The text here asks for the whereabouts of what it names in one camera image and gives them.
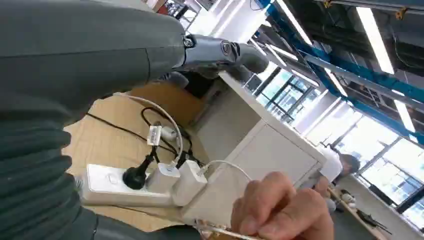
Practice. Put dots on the long ceiling light strip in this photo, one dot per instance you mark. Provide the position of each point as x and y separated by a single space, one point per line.
374 36
294 21
404 114
336 82

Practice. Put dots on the person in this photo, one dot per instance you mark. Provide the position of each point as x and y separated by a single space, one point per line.
334 165

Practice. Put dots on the white power strip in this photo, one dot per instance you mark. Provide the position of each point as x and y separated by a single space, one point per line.
106 187

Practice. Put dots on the clear plastic card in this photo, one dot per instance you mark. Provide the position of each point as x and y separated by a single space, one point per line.
218 230

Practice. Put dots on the small white charger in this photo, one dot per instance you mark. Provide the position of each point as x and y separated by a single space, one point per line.
164 177

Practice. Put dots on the black plug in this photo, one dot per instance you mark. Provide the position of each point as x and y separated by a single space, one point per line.
136 175

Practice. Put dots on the person's hand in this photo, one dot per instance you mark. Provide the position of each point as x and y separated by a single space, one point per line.
281 212

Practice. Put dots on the ribbed grey left arm sleeve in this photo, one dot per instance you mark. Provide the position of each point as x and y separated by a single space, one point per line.
33 172

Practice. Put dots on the white desk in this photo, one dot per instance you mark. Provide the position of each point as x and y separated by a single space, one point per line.
265 152

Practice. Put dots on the large white charger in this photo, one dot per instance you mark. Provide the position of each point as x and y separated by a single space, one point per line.
189 182

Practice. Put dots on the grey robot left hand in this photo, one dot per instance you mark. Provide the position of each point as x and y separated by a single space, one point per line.
82 49

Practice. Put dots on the blue steel roof beam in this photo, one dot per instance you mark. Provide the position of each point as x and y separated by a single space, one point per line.
364 73

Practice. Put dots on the black tool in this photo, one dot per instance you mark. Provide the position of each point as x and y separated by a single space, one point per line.
372 220

